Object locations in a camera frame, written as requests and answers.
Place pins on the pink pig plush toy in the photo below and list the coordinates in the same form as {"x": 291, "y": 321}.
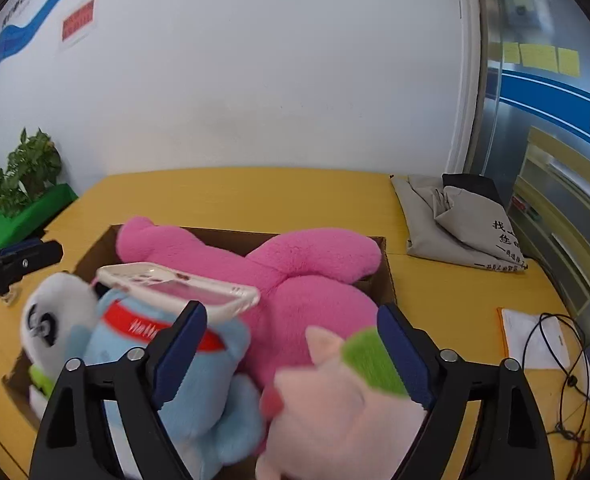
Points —
{"x": 348, "y": 415}

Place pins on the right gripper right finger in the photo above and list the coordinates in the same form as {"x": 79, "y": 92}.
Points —
{"x": 509, "y": 438}

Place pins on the red wall notice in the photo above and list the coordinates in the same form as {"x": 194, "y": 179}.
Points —
{"x": 78, "y": 24}

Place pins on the white paper envelope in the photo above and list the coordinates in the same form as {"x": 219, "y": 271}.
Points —
{"x": 534, "y": 343}

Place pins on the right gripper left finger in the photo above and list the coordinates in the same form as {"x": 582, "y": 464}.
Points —
{"x": 74, "y": 441}

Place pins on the large pink plush bear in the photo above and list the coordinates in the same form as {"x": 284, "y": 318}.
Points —
{"x": 305, "y": 278}

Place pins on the panda plush toy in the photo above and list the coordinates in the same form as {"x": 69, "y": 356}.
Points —
{"x": 57, "y": 322}

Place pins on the green cloth shelf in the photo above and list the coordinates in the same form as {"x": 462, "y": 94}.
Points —
{"x": 35, "y": 217}

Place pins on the blue plush toy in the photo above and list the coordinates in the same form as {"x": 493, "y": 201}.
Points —
{"x": 214, "y": 419}

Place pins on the cream phone case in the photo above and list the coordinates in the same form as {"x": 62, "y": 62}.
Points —
{"x": 171, "y": 290}

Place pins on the grey canvas bag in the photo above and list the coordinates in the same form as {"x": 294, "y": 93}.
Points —
{"x": 458, "y": 219}

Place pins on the potted green plant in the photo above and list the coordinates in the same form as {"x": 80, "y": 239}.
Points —
{"x": 31, "y": 169}

